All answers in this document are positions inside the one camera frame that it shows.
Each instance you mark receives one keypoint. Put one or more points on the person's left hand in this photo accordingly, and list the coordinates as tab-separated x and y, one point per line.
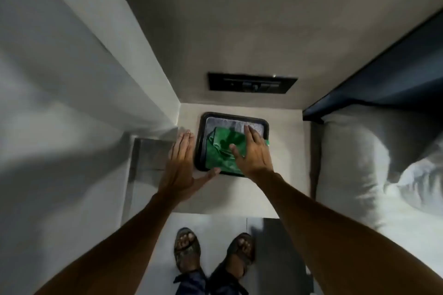
180	170

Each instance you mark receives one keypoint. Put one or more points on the person's right hand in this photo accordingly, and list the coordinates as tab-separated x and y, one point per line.
256	160

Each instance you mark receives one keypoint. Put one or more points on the person's left thumb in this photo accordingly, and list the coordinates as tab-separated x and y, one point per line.
208	176

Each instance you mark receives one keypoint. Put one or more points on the person's right thumb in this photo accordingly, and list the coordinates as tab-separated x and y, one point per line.
236	152

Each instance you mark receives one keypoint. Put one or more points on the green cleaning cloth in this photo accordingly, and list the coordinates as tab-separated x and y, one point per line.
221	149

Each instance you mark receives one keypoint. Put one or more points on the black rectangular tray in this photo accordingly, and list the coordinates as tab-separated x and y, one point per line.
200	153

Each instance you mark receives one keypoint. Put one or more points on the person's right forearm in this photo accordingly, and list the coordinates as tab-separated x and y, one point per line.
328	232

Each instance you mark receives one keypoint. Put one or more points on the person's left forearm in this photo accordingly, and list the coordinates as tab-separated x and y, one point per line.
114	249

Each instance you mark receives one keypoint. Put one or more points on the beige bedside table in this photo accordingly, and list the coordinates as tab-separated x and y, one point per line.
225	198

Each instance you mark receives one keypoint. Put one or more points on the grey tray liner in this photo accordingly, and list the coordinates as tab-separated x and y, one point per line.
225	122

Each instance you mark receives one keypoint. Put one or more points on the person's left sandal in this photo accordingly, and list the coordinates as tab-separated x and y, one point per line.
187	246

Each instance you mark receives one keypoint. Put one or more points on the person's sandal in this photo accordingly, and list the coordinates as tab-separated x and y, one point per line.
242	251
187	246

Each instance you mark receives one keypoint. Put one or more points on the person's right sandal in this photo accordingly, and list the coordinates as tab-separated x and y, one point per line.
242	251

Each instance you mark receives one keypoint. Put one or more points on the person's blue jeans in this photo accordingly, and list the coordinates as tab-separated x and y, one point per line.
207	284

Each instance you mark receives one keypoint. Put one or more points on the white pillow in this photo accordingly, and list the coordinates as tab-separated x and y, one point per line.
349	153

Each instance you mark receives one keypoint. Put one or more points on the dark blue bed headboard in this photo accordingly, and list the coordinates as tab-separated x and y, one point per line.
398	80

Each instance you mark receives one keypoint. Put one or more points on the white crumpled blanket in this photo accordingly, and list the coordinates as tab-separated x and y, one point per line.
424	184

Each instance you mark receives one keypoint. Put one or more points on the black wall switch panel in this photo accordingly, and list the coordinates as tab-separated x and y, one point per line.
238	82

